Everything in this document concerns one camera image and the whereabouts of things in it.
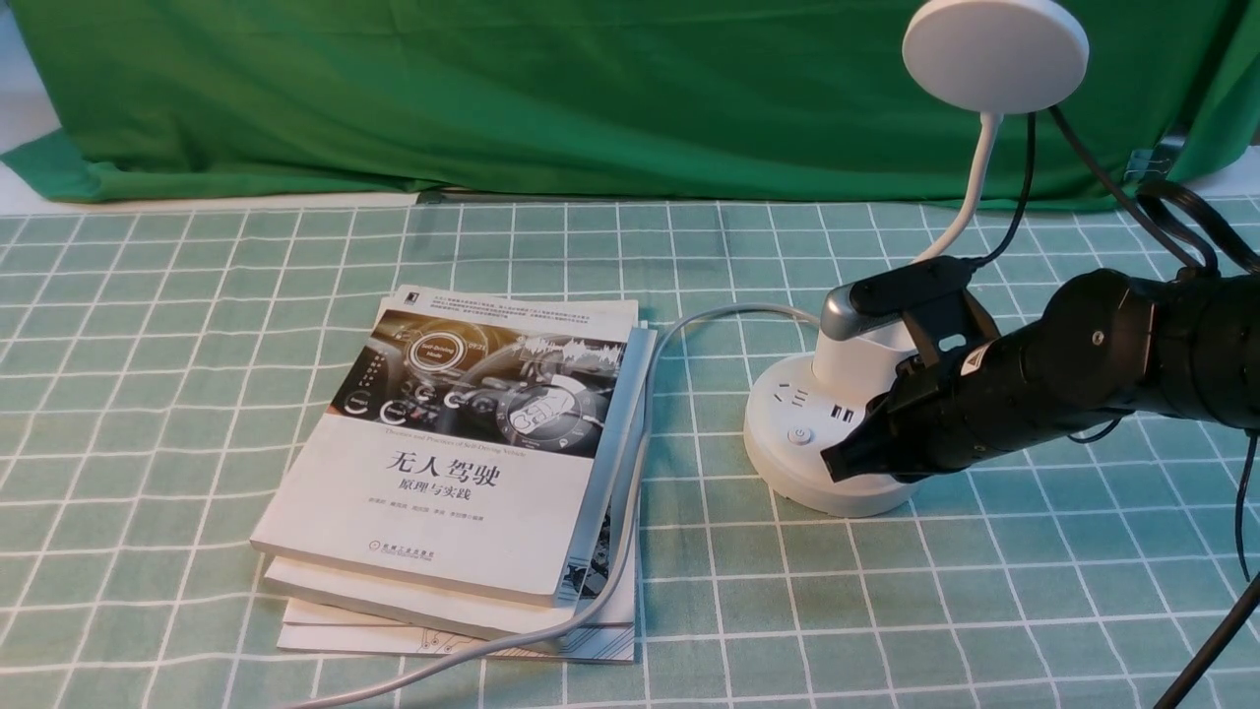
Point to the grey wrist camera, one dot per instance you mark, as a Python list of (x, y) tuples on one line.
[(931, 297)]

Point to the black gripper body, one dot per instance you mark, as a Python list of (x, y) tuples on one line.
[(942, 420)]

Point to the metal binder clip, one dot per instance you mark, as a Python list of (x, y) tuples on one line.
[(1148, 165)]

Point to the middle white book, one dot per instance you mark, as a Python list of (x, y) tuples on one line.
[(593, 541)]

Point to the bottom white book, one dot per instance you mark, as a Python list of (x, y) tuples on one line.
[(345, 613)]

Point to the white desk lamp with base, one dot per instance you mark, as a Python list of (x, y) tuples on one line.
[(994, 58)]

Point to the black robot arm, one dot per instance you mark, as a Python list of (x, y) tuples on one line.
[(1107, 346)]

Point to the top white self-driving book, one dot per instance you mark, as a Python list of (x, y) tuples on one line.
[(457, 451)]

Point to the green checkered tablecloth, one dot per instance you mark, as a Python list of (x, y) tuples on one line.
[(161, 370)]

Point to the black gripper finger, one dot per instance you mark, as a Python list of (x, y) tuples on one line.
[(871, 449)]

